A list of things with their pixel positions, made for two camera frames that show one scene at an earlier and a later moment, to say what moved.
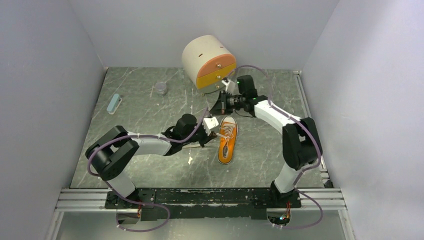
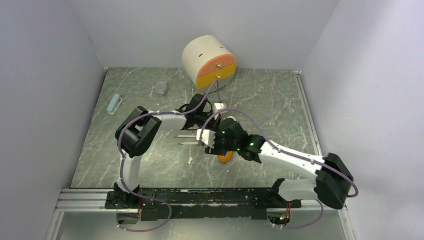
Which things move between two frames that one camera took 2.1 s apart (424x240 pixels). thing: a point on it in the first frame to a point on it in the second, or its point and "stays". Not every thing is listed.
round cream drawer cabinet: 206,61 stays
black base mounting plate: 194,204 stays
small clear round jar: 160,88 stays
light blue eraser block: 114,104 stays
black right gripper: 221,107 to 214,150
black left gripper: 206,138 to 213,124
